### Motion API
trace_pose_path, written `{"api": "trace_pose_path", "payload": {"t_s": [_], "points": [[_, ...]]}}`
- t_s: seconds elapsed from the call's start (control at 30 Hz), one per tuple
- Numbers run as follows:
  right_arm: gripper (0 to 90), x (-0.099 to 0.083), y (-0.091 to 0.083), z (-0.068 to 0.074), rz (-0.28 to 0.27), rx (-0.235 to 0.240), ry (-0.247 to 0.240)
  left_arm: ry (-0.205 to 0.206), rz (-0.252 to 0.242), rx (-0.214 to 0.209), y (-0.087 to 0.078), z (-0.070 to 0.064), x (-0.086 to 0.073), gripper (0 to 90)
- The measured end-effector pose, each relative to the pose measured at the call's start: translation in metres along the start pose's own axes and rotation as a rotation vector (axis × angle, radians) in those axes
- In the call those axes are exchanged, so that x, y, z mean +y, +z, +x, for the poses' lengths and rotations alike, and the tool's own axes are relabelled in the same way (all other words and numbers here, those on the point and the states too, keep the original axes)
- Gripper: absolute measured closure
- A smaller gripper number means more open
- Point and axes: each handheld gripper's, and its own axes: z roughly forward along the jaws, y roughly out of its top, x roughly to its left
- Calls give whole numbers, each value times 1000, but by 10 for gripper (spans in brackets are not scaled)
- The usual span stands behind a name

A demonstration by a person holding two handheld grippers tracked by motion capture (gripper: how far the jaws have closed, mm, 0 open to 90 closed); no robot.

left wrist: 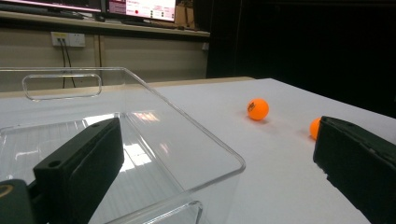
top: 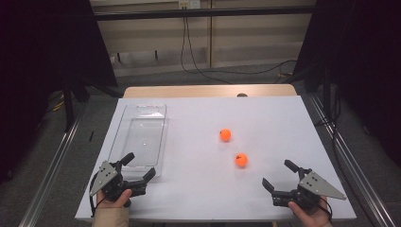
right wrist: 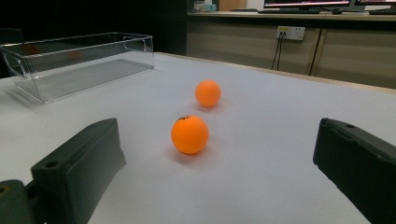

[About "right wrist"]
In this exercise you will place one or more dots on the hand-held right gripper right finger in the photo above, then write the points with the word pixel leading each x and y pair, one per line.
pixel 358 165

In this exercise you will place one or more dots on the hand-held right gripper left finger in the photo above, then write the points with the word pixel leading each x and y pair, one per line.
pixel 77 174

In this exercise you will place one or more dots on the clear plastic box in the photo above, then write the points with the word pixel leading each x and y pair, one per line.
pixel 77 77

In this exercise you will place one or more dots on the orange table tennis ball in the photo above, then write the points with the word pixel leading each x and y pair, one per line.
pixel 189 134
pixel 208 93

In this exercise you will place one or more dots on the black computer mouse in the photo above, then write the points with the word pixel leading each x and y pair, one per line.
pixel 336 11

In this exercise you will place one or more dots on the black keyboard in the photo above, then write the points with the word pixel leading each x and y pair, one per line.
pixel 289 11
pixel 384 11

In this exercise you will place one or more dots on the computer monitor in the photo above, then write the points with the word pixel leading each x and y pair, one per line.
pixel 376 2

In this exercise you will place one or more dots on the beige wooden cabinet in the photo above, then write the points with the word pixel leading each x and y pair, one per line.
pixel 243 46

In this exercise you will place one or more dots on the tissue pack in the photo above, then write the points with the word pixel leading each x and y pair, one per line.
pixel 205 6

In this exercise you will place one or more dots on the white wall socket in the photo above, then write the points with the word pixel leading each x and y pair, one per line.
pixel 295 33

